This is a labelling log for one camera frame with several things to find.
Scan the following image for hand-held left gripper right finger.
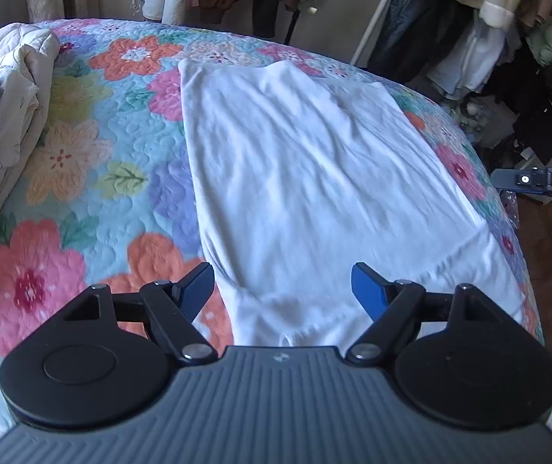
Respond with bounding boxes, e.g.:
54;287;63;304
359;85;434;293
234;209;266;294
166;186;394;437
346;262;501;363

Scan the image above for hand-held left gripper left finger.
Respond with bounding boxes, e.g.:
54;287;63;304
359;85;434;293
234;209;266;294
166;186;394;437
63;262;216;363

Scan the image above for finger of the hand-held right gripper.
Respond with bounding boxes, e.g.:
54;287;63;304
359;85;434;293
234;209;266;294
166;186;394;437
491;167;550;194

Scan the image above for white long-sleeve shirt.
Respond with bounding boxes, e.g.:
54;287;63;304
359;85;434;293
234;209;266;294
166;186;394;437
178;58;529;349

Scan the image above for white clothes rack pole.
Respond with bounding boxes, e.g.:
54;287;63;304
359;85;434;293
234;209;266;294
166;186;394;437
351;0;411;67

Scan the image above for pile of beige dark clothes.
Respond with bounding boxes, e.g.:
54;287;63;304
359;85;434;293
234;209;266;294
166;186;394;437
0;24;61;295

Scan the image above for clear plastic bag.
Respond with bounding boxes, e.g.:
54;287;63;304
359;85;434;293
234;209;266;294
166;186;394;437
499;190;519;234

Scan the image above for stuffed toy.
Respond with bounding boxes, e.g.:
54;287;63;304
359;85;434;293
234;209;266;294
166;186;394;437
458;98;486;123

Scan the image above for white hanging shirts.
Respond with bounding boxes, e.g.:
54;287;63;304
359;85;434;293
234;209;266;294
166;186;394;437
426;22;509;98

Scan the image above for floral quilt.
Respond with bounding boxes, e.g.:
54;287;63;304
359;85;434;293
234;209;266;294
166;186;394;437
0;18;547;451

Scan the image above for hanging dark and white garments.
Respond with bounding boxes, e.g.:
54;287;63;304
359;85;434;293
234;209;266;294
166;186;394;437
368;0;472;84

